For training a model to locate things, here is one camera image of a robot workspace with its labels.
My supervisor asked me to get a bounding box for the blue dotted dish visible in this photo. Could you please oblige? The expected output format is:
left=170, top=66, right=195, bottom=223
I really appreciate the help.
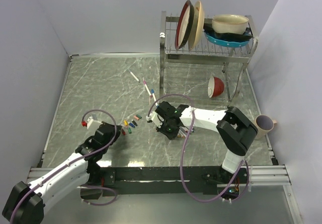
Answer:
left=204, top=32, right=252, bottom=48

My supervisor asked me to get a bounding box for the cream ceramic bowl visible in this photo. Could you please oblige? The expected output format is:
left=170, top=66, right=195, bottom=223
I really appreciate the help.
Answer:
left=212, top=14, right=249, bottom=34

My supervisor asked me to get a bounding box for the aluminium frame rail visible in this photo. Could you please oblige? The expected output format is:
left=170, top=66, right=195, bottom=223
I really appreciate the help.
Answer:
left=27, top=166, right=291, bottom=186

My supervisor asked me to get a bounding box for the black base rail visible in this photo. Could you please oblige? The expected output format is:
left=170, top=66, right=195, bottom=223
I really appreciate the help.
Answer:
left=69, top=165, right=250, bottom=200

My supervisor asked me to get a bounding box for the blue marker pen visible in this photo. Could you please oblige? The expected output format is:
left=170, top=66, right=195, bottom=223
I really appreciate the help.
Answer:
left=151, top=89, right=158, bottom=107

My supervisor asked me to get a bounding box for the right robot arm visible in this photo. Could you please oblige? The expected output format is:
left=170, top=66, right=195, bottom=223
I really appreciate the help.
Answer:
left=149, top=101, right=258, bottom=183

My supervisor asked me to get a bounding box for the steel dish rack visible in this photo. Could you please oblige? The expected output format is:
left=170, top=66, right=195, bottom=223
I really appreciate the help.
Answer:
left=159, top=11, right=259, bottom=105

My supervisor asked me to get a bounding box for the beige plate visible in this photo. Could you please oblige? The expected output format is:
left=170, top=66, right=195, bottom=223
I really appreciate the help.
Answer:
left=188, top=1, right=205, bottom=51

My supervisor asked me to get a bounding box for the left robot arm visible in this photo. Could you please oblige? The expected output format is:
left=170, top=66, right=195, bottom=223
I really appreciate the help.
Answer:
left=2, top=122, right=122, bottom=223

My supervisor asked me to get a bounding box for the pink marker pen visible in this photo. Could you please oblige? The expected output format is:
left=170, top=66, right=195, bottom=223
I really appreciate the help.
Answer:
left=142, top=77, right=152, bottom=97

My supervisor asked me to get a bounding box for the red black plate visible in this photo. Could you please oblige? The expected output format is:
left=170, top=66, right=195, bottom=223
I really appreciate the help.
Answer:
left=175, top=0, right=194, bottom=50

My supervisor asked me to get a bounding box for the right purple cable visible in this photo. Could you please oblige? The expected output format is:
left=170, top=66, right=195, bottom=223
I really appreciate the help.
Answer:
left=147, top=94, right=250, bottom=203

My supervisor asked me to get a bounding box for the red white bowl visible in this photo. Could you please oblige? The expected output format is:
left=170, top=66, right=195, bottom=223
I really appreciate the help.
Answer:
left=207, top=76, right=224, bottom=98

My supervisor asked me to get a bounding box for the black square plate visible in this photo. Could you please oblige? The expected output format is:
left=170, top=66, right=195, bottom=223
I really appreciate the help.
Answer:
left=203, top=23, right=253, bottom=41

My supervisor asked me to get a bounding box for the purple pink mug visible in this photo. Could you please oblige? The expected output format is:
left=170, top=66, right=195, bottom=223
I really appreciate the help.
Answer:
left=254, top=115, right=277, bottom=139

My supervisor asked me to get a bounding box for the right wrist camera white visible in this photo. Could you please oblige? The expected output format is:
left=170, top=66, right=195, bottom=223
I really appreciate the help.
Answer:
left=146, top=111, right=164, bottom=128

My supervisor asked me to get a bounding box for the white marker pen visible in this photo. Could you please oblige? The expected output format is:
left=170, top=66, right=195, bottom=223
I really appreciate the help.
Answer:
left=128, top=70, right=140, bottom=83

